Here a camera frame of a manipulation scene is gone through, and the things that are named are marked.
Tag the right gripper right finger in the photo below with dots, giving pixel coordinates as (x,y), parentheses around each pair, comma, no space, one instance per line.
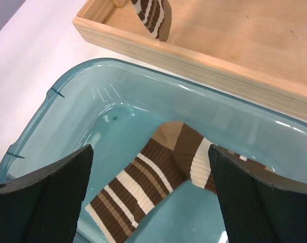
(258,205)

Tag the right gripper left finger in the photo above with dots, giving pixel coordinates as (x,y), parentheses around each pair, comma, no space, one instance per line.
(44,205)

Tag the brown striped sock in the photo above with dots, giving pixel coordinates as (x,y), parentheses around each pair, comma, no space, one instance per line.
(174,154)
(156,15)

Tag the teal plastic bin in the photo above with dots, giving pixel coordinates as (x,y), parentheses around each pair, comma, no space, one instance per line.
(116,106)

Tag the wooden hanging rack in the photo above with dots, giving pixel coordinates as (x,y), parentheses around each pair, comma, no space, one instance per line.
(256,50)

